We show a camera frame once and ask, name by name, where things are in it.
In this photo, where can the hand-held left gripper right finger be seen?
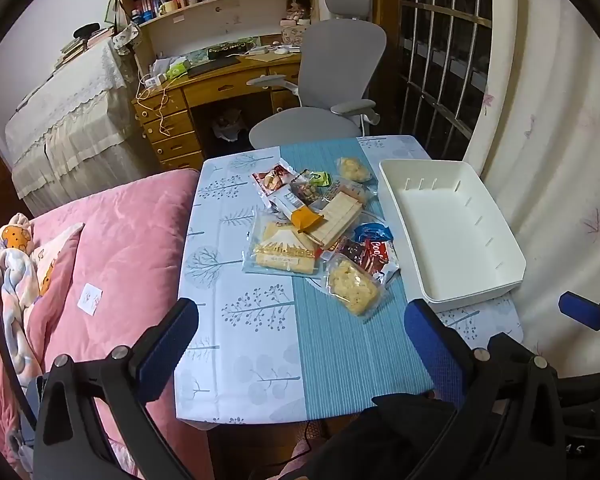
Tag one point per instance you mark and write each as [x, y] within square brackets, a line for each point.
[432, 350]

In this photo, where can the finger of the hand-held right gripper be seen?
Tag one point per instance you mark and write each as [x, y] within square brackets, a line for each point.
[577, 306]

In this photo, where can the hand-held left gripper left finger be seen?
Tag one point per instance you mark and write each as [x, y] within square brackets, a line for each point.
[167, 350]

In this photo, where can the white plastic storage box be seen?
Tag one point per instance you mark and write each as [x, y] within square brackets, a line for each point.
[445, 230]

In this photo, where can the blue snack packet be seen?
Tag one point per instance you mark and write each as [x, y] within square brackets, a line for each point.
[372, 232]

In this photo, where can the large yellow cake packet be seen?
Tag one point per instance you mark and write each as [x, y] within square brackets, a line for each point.
[280, 255]

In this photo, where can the beige wafer packet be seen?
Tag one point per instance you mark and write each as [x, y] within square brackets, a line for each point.
[337, 220]

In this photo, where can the white orange-ended bar packet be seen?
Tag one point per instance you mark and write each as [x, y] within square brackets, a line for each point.
[292, 205]

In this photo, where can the small green snack packet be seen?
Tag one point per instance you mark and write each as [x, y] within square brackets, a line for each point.
[322, 178]

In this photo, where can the clear nut mix packet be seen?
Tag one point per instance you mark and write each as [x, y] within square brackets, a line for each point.
[305, 191]

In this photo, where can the small white paper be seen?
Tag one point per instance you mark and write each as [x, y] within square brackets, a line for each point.
[91, 299]

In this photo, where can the person's black clothing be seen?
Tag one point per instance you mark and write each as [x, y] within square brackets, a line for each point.
[395, 435]

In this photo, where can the blue tree-print tablecloth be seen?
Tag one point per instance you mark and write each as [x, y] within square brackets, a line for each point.
[260, 360]

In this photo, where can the yellow rice cracker packet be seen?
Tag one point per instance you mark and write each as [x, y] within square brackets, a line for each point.
[352, 285]
[352, 169]

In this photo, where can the red and white snack packet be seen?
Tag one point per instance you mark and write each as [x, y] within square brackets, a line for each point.
[377, 257]

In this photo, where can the cream floral curtain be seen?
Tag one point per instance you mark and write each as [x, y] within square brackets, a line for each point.
[545, 135]

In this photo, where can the cartoon printed blanket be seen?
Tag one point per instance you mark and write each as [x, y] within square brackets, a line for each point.
[15, 260]

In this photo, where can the red picture snack packet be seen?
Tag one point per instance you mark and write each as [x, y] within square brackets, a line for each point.
[272, 179]

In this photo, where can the white bag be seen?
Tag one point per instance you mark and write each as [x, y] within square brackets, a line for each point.
[228, 124]

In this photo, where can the white lace cover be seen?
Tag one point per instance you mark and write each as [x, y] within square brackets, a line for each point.
[70, 110]

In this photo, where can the green tissue pack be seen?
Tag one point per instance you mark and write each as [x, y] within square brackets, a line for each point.
[180, 66]

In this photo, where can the black keyboard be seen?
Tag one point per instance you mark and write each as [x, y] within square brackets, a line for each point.
[212, 66]

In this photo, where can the grey office chair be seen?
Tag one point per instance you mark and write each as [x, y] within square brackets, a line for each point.
[340, 55]

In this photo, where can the stack of books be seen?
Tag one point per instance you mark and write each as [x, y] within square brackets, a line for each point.
[75, 47]

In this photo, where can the floral fabric bag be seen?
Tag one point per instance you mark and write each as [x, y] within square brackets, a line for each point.
[127, 36]

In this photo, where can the steel window grille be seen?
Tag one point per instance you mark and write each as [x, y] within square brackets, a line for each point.
[450, 13]

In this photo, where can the floral storage box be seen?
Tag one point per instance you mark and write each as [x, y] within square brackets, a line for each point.
[292, 35]

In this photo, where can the wooden bookshelf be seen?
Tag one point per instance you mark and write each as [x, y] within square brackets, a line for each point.
[215, 10]

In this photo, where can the small doll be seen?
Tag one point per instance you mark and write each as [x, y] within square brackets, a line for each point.
[296, 7]

